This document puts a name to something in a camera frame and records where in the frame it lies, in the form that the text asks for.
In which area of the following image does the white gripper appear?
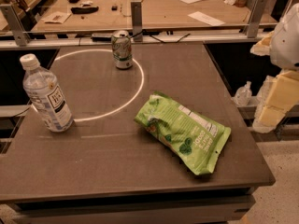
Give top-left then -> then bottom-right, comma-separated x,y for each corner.
250,4 -> 299,133

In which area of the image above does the small clear bottle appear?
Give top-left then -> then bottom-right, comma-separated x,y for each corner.
235,81 -> 252,106

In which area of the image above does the clear plastic water bottle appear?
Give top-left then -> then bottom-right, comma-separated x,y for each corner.
20,53 -> 73,133

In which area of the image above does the white paper slip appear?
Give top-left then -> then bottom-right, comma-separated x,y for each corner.
189,11 -> 224,26

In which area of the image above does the green snack bag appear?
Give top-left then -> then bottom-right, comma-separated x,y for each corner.
135,91 -> 231,175

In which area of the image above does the green white soda can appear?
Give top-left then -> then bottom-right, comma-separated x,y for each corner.
111,30 -> 133,69

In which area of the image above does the small black block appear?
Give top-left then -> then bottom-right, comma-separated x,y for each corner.
111,5 -> 118,10

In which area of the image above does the black tool on table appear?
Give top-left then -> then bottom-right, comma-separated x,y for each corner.
71,7 -> 99,14

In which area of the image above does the wooden back table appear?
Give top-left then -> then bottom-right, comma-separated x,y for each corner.
33,0 -> 250,32

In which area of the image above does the tan card envelope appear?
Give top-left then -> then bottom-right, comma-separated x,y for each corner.
42,11 -> 71,24

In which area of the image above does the right metal bracket post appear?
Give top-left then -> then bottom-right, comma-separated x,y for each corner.
245,0 -> 268,38

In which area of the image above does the metal bracket post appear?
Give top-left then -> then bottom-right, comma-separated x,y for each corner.
131,1 -> 143,42
245,0 -> 268,38
0,4 -> 30,47

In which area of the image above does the middle metal bracket post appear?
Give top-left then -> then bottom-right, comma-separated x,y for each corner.
131,1 -> 143,42

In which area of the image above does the left metal bracket post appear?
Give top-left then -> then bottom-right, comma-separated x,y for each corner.
0,4 -> 30,47

